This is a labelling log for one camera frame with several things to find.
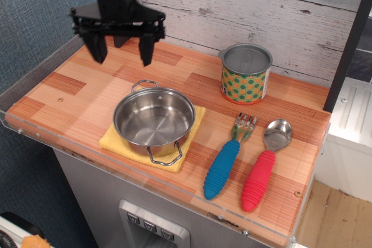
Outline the patterned tin can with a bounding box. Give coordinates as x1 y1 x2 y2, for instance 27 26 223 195
218 43 273 105

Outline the red handled spoon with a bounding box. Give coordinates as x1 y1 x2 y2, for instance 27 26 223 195
241 119 292 212

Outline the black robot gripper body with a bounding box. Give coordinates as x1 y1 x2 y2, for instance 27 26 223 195
69 0 166 48

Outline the silver dispenser button panel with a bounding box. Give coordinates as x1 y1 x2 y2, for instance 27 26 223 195
119 199 191 248

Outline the orange sponge object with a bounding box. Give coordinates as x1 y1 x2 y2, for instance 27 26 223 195
21 235 51 248

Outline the clear acrylic guard rail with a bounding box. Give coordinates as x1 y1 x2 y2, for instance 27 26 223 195
1 38 330 247

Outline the blue handled fork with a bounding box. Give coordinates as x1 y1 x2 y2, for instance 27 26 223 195
203 113 257 200

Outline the white toy sink unit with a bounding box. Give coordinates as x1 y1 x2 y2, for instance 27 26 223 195
314 77 371 202

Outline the yellow dish towel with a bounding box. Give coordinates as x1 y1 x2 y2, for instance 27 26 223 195
99 106 206 172

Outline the grey toy fridge cabinet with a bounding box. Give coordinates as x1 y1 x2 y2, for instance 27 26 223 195
55 149 296 247

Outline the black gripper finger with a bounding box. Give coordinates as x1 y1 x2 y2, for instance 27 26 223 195
139 34 155 67
80 31 108 64

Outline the stainless steel pot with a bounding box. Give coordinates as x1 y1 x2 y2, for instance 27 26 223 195
113 80 196 167

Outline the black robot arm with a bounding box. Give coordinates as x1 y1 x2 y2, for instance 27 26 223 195
69 0 166 66

